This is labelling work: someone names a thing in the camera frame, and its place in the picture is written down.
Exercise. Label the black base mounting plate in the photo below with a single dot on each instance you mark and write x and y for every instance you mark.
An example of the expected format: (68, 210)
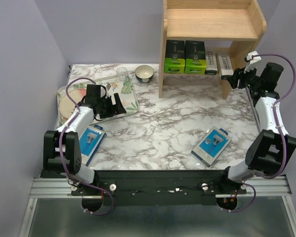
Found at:
(146, 187)

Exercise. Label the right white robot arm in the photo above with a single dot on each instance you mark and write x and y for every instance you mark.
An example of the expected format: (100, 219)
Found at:
(271, 150)

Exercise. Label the white Harry's box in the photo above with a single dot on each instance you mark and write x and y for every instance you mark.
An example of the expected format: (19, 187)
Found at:
(224, 65)
(211, 62)

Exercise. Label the leaf-patterned tray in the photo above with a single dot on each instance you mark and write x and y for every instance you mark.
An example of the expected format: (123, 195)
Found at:
(125, 89)

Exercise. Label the black green Gillette box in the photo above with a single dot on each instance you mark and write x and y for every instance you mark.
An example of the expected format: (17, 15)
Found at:
(195, 59)
(174, 56)

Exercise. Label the aluminium rail frame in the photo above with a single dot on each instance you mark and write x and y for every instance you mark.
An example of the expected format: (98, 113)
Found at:
(52, 211)

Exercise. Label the dark ceramic bowl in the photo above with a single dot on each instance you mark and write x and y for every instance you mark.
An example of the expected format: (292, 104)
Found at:
(144, 73)

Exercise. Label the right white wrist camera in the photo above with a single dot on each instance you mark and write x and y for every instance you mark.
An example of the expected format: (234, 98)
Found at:
(252, 60)

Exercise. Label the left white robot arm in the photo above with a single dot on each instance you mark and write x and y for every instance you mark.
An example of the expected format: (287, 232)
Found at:
(61, 149)

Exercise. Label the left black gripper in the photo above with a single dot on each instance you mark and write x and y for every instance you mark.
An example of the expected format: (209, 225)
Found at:
(115, 109)

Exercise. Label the pink and cream plate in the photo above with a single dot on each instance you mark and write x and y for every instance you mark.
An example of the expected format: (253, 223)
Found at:
(66, 106)

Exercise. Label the blue razor package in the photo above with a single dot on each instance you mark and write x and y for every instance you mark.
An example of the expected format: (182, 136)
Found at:
(211, 146)
(90, 142)

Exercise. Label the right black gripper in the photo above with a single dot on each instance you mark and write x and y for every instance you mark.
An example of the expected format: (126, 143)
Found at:
(239, 75)

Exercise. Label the clear plastic cup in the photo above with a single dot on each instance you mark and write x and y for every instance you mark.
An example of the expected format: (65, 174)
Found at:
(122, 73)

